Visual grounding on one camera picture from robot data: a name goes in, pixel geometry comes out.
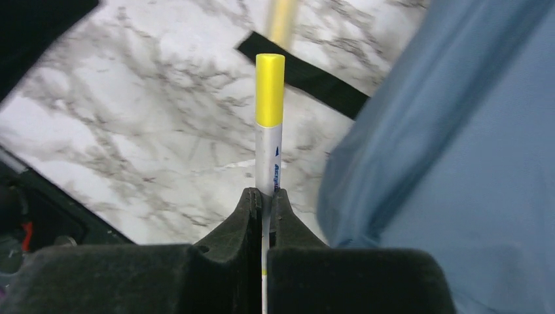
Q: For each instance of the yellow capped pen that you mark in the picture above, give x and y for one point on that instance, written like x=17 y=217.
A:
x=269 y=100

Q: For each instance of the blue backpack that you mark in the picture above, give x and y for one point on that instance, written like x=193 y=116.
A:
x=451 y=150

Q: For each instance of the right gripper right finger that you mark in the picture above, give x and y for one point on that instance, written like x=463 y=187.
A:
x=307 y=276

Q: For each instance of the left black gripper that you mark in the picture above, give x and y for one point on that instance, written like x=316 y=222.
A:
x=28 y=28

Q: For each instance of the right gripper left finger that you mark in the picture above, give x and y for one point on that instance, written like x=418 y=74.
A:
x=218 y=274

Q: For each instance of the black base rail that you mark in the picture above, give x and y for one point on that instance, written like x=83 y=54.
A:
x=35 y=213

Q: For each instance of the orange highlighter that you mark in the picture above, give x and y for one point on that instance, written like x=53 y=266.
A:
x=280 y=22

